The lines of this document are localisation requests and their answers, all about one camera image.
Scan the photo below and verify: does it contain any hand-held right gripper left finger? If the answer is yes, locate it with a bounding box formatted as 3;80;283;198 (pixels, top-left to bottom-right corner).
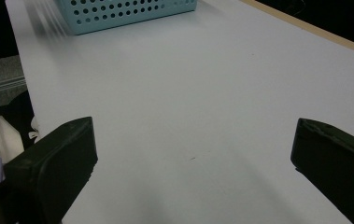
3;116;99;224

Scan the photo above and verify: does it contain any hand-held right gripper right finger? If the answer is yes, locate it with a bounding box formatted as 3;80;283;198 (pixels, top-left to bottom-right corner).
290;118;354;224

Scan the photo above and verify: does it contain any light blue perforated basket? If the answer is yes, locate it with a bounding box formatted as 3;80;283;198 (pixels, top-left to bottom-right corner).
53;0;198;36

